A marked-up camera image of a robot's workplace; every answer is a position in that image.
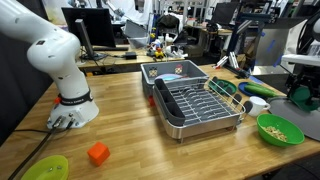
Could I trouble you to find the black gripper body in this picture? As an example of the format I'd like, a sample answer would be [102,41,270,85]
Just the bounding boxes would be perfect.
[285,68,320,98]

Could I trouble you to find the dark green cup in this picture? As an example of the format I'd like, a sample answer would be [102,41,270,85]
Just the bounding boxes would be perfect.
[288,85,320,113]

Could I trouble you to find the bright green plastic bowl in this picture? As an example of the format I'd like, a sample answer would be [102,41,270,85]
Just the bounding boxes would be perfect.
[256,113,306,148]

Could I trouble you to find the lime green bowl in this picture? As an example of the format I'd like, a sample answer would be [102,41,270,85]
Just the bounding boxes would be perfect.
[20,154,70,180]

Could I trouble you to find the gray round tray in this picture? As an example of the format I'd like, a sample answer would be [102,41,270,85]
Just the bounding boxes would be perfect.
[266,96,320,142]

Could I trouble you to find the green cucumber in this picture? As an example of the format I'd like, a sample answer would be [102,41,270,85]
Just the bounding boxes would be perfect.
[244,84,280,99]
[248,81,268,88]

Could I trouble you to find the white mug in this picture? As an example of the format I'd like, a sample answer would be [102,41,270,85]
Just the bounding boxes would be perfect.
[248,95,272,118]

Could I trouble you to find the blue tape patch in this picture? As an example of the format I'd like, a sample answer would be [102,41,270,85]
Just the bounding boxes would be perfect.
[249,75,265,85]

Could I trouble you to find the pile of tan nuts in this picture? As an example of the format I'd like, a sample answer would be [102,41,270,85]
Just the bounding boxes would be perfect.
[262,125,289,143]

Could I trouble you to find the blue plate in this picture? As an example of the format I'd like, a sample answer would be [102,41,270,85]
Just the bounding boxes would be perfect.
[237,81,268,98]

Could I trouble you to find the dark green plate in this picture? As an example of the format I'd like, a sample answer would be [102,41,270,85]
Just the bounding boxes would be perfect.
[208,77,238,97]

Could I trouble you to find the gray dish rack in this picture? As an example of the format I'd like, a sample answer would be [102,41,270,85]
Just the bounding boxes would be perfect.
[152,77,247,141]

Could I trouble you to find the gray plastic bin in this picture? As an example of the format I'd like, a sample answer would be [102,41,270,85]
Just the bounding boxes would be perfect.
[140,59,210,100]

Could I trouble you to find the white black headset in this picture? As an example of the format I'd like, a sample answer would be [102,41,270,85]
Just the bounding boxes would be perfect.
[165,44,189,58]

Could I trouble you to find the light blue dish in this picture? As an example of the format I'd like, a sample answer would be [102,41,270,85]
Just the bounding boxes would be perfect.
[154,73,185,82]

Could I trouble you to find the black power adapter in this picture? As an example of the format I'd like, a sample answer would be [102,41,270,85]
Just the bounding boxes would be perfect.
[124,51,138,60]

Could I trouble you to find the clear plastic storage bin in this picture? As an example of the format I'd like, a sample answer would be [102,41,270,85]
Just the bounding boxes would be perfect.
[123,19,151,50]

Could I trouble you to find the wooden background desk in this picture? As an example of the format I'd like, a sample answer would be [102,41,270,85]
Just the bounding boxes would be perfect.
[77,44,185,73]

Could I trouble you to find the orange cube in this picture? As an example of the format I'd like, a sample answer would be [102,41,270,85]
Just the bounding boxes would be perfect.
[86,141,111,167]

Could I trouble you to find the black computer monitor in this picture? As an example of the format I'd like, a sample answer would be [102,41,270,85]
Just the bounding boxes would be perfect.
[61,7,117,62]

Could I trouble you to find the aluminum rail clamp stand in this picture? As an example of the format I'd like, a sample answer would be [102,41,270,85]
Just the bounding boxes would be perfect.
[214,53,252,80]

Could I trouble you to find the black base cable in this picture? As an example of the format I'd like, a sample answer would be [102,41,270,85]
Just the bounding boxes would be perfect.
[8,116,75,180]

